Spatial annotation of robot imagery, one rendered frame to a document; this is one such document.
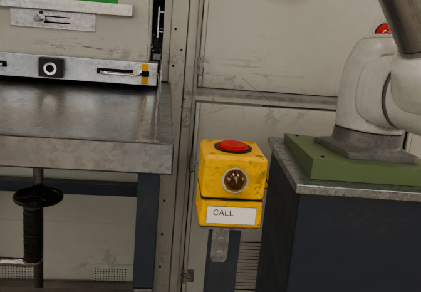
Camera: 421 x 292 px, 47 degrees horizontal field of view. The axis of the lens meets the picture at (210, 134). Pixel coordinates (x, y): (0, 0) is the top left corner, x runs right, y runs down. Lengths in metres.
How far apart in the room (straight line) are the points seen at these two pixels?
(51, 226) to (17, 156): 0.82
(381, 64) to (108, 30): 0.68
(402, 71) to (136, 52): 0.68
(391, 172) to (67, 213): 1.02
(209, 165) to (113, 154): 0.28
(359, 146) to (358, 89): 0.13
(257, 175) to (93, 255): 1.14
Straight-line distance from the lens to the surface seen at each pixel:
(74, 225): 1.65
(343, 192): 1.02
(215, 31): 1.46
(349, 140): 1.13
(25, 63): 1.34
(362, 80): 1.10
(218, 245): 0.66
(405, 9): 0.91
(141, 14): 1.29
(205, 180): 0.60
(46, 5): 1.28
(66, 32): 1.32
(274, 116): 1.53
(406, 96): 0.98
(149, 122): 0.95
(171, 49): 1.48
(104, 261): 1.70
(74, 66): 1.31
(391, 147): 1.15
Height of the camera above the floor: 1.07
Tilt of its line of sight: 14 degrees down
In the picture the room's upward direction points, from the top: 5 degrees clockwise
